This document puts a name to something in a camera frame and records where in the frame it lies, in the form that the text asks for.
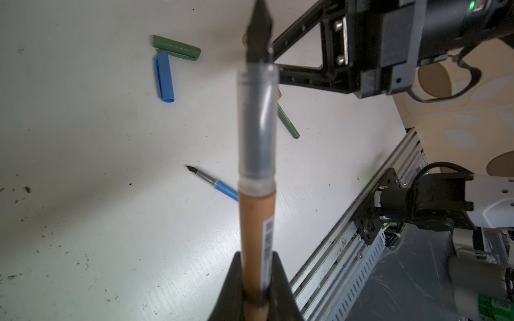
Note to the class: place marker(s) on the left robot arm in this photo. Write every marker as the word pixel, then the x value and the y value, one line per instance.
pixel 453 200

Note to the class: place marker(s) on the blue pen cap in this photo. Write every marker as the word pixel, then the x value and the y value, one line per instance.
pixel 163 77

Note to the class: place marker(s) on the green pen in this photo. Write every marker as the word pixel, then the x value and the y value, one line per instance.
pixel 287 123

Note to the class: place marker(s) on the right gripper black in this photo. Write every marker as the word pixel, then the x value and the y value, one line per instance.
pixel 368 47

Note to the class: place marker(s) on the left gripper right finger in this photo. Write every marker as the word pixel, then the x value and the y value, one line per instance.
pixel 282 305

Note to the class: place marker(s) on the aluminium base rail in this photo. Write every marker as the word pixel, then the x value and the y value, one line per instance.
pixel 330 282

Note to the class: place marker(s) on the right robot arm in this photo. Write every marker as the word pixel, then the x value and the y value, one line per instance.
pixel 462 25

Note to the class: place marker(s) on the blue pen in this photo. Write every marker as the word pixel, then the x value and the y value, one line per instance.
pixel 214 182

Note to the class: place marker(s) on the green pen cap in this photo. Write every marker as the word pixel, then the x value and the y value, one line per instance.
pixel 176 48

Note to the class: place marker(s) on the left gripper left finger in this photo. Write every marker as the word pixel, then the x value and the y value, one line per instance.
pixel 229 305

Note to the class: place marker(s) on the brown pen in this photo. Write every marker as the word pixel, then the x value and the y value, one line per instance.
pixel 257 84

